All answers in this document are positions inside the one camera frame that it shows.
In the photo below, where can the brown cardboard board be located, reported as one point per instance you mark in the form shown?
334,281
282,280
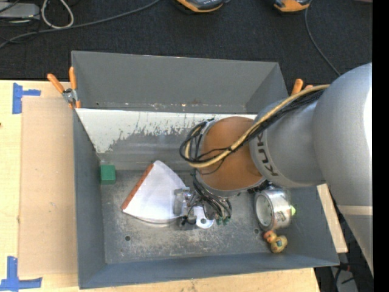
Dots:
45,178

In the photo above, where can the yellow toy duck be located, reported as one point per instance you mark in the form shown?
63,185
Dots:
277,242

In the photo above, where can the yellow-green ball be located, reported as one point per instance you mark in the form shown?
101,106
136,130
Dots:
293,211

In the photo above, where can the green block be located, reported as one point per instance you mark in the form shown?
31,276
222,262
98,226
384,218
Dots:
108,174

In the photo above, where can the grey metal bin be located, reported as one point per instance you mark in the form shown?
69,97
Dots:
170,242

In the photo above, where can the white wedge with orange edge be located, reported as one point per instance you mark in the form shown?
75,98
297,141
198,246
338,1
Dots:
155,193

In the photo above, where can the silver tape roll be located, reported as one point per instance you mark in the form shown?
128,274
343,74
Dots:
273,208

